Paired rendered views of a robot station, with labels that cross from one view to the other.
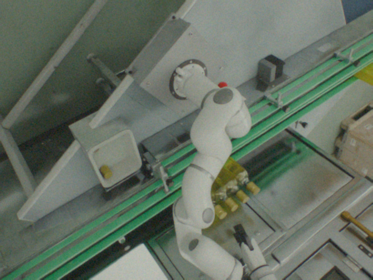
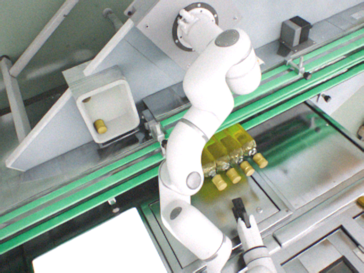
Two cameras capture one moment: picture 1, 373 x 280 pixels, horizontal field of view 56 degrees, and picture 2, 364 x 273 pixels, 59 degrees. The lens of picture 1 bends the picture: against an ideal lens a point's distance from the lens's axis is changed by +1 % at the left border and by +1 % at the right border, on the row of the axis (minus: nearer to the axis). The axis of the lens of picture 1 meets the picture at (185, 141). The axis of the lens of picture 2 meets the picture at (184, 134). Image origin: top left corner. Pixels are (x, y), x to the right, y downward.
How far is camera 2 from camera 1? 0.24 m
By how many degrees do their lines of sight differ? 6
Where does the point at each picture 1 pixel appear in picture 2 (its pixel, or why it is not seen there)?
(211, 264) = (193, 238)
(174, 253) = not seen: hidden behind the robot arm
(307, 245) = (314, 229)
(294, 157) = (311, 133)
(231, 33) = not seen: outside the picture
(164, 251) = (156, 218)
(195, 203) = (179, 164)
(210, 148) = (203, 99)
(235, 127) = (240, 79)
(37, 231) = (24, 182)
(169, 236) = not seen: hidden behind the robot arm
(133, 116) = (133, 67)
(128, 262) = (117, 225)
